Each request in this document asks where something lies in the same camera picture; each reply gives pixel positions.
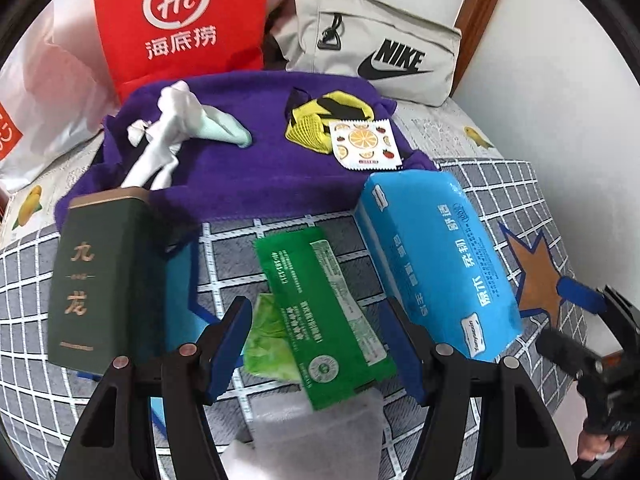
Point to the grey Nike waist bag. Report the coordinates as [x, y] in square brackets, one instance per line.
[405, 57]

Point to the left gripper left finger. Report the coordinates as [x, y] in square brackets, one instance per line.
[114, 439]

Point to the green wet wipe packet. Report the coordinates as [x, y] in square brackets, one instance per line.
[335, 348]

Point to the white Miniso plastic bag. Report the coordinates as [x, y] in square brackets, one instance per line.
[50, 103]

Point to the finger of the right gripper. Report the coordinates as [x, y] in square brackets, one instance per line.
[583, 296]

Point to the yellow mesh pouch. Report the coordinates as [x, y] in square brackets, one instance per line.
[308, 120]

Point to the dark green tea tin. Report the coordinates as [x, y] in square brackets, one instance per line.
[107, 296]

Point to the purple towel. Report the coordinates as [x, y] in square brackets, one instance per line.
[273, 178]

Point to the person's right hand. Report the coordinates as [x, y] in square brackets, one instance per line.
[591, 447]

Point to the light green sock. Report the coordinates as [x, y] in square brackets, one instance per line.
[222, 127]

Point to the blue tissue pack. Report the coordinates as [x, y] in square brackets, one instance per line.
[434, 256]

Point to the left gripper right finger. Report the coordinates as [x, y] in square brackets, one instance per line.
[518, 438]

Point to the fruit print sachet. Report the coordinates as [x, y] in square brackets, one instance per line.
[365, 146]

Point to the brown wooden door frame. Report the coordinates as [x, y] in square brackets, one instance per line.
[472, 21]

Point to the red Haidilao paper bag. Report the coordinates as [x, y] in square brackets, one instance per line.
[150, 40]

